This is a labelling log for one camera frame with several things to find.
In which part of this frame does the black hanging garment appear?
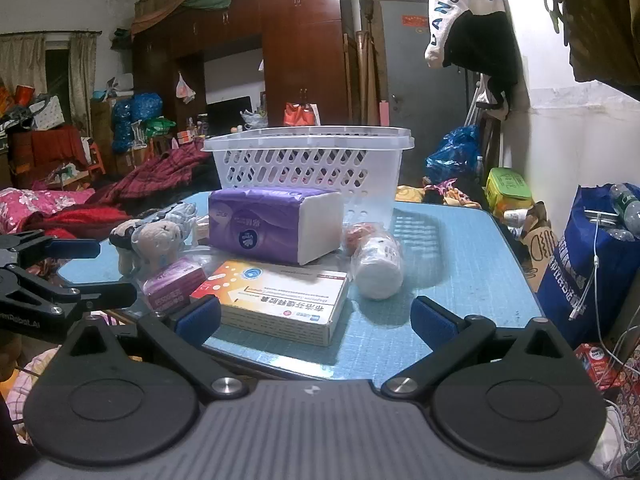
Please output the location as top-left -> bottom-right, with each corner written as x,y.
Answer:
442,12 -> 523,121

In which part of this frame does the blue shopping bag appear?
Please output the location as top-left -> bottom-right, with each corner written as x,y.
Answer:
547,185 -> 640,348

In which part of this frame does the pink checked cloth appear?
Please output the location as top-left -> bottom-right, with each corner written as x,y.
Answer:
0,350 -> 61,441

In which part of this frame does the beige plush toy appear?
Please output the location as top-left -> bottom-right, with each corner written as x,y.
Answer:
109,217 -> 186,276

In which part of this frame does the white charging cable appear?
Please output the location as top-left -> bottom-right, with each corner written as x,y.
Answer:
567,210 -> 608,321

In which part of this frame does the clear plastic bottle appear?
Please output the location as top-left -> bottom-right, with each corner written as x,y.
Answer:
610,183 -> 640,236

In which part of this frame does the red white plastic bag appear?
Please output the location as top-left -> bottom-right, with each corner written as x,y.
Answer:
284,102 -> 321,127

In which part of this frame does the purple tissue pack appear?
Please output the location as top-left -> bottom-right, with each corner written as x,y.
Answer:
207,187 -> 346,266

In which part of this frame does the yellow printed blanket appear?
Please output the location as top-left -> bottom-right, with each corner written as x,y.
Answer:
395,180 -> 483,209

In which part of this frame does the white orange medicine box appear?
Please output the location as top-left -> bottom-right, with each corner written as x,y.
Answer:
190,259 -> 351,347

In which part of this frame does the white plastic basket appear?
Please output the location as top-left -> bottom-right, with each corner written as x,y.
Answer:
201,126 -> 416,228

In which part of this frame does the red cloth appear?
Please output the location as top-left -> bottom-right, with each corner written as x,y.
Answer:
10,127 -> 88,171

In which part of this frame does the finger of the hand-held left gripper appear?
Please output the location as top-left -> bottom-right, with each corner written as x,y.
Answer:
0,266 -> 138,317
0,230 -> 101,267

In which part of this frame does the beige curtain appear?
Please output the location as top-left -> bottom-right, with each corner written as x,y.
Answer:
0,32 -> 98,136

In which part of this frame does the blue patterned plastic bag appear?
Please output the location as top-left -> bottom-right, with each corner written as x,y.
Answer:
111,92 -> 164,153

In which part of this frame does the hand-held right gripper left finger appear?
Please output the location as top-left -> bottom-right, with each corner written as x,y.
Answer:
59,296 -> 251,403

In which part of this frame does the grey door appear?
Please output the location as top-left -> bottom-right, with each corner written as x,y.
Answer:
380,0 -> 481,133

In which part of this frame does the small purple box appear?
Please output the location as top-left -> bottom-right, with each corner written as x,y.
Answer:
141,258 -> 208,313

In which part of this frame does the brown paper bag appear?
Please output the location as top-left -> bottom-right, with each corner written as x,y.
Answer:
520,202 -> 558,293

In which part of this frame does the black monitor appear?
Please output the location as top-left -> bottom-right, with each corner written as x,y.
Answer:
206,96 -> 252,136

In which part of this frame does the red box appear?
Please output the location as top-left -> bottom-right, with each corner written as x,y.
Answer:
575,342 -> 626,391

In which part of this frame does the green yellow box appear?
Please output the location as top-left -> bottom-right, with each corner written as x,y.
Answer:
486,167 -> 533,213

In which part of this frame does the white hooded sweater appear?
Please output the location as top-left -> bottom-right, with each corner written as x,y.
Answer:
425,0 -> 513,68

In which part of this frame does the brown hanging jacket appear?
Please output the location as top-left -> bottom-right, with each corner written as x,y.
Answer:
562,0 -> 640,96

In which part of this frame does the brown wooden wardrobe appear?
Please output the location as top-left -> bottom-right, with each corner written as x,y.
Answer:
131,0 -> 361,141

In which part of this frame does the dark red plaid blanket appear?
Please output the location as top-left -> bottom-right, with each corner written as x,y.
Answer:
85,140 -> 216,206

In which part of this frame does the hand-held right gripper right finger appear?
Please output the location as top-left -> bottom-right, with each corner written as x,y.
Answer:
381,296 -> 573,403

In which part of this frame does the pink floral blanket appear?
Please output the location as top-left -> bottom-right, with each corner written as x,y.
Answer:
0,187 -> 96,233

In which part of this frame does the metal folding rack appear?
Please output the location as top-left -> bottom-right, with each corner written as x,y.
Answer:
465,75 -> 493,126

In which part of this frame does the clear cotton pad pack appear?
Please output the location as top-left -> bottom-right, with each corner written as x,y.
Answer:
350,232 -> 405,301

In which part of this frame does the red patterned packet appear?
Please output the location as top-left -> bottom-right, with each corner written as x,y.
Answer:
341,224 -> 386,256

